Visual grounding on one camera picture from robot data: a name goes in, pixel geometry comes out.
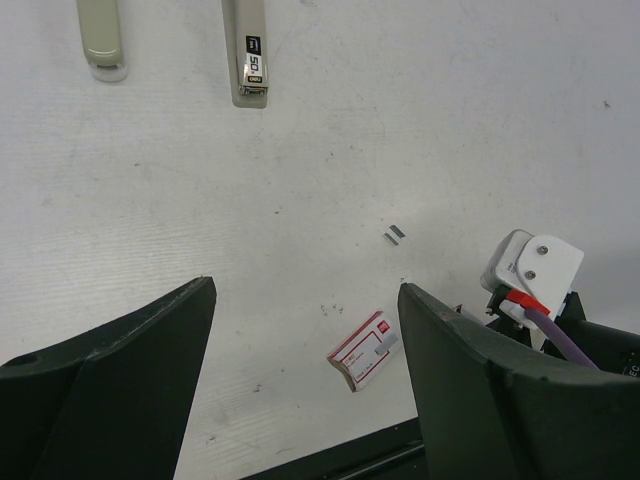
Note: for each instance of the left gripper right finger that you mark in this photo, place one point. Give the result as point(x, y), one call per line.
point(492, 408)

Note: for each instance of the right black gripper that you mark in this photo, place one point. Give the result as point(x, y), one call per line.
point(612, 350)

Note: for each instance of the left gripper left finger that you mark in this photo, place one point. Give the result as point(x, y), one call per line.
point(113, 402)

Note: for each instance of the beige stapler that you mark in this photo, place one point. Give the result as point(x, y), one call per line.
point(100, 30)

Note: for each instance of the grey black stapler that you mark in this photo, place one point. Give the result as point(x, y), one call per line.
point(245, 36)

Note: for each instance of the red staple box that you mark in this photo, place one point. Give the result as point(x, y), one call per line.
point(363, 354)

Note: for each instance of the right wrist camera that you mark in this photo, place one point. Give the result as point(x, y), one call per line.
point(542, 267)

